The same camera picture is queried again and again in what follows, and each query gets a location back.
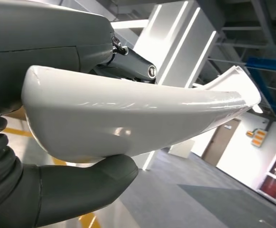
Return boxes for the white pillar with light strips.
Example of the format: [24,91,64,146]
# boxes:
[131,0,218,171]

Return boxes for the red and white wall cabinet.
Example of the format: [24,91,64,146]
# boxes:
[256,148,276,209]

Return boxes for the blue steel beam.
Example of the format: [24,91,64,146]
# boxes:
[244,57,276,127]

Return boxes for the orange wall signs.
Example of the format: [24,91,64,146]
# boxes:
[246,128,268,149]

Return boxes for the brown door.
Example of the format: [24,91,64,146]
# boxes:
[202,118,241,167]

